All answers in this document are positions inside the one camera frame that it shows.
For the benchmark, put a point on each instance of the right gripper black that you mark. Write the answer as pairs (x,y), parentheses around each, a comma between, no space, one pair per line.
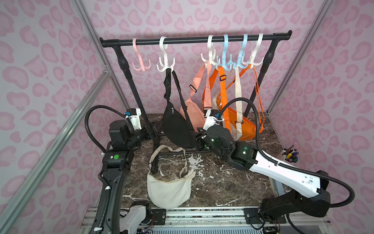
(201,138)

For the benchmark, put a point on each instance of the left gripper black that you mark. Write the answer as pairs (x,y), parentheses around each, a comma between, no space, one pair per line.
(150,128)

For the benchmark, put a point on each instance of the black sling bag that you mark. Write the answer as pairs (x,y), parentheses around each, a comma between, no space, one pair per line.
(177,127)

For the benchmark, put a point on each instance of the cream white sling bag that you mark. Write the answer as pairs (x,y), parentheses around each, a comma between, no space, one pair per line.
(170,194)

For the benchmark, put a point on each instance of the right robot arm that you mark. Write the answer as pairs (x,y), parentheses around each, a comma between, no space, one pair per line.
(307,195)

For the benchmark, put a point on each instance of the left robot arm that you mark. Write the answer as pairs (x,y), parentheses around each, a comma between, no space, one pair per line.
(116,166)

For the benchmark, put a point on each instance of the orange sling bag front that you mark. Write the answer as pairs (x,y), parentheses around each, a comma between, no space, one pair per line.
(223,92)

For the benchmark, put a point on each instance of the pink sling bag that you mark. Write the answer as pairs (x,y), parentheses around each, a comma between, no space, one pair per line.
(195,113)

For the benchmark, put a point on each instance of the white orange sling bag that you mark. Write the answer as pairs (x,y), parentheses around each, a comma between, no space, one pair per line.
(236,116)

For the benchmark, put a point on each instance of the light blue hook left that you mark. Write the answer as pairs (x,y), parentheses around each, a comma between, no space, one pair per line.
(222,62)

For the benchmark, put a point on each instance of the light blue hook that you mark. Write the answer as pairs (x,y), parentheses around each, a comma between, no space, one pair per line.
(222,62)
(240,63)

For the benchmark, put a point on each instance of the light blue hook right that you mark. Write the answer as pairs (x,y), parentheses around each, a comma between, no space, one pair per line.
(240,63)

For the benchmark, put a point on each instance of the white hook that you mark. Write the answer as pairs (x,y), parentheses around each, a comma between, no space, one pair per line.
(163,62)
(252,62)
(211,52)

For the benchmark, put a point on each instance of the pink multi-prong hook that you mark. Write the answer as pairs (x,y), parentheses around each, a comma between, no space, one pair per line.
(142,67)

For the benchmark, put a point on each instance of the white hook rightmost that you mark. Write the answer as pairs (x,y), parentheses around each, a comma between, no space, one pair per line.
(252,62)

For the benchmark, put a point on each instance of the pink pen cup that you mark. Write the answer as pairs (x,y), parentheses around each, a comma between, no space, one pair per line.
(291,155)

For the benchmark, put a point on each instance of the black clothes rack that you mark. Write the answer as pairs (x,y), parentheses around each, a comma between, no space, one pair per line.
(116,45)

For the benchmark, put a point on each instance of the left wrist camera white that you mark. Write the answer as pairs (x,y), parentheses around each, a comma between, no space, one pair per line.
(133,116)

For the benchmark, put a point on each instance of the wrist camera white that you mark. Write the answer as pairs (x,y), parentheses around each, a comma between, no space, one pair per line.
(133,116)
(211,116)

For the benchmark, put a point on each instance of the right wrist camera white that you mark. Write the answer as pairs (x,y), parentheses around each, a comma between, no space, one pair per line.
(211,116)

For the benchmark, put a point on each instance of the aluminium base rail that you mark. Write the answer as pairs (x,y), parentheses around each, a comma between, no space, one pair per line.
(220,220)

